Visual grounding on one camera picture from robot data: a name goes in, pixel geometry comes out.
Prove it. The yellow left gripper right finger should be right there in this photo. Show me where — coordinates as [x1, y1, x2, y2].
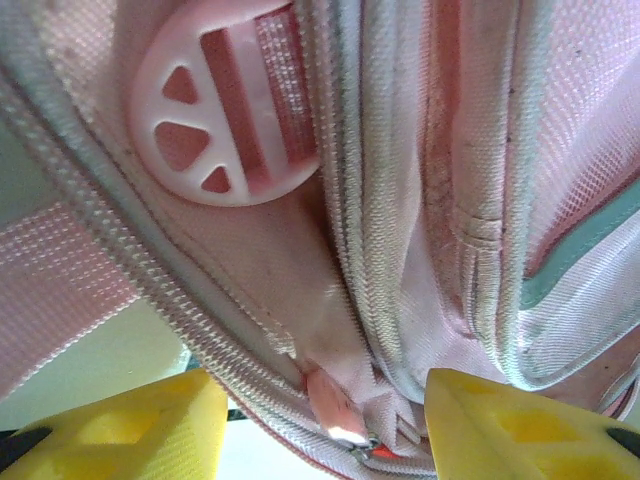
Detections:
[423, 368, 640, 480]

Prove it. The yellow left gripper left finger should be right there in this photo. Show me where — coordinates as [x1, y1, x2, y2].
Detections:
[0, 368, 230, 480]

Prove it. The pink student backpack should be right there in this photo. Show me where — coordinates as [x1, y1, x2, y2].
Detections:
[0, 0, 640, 480]

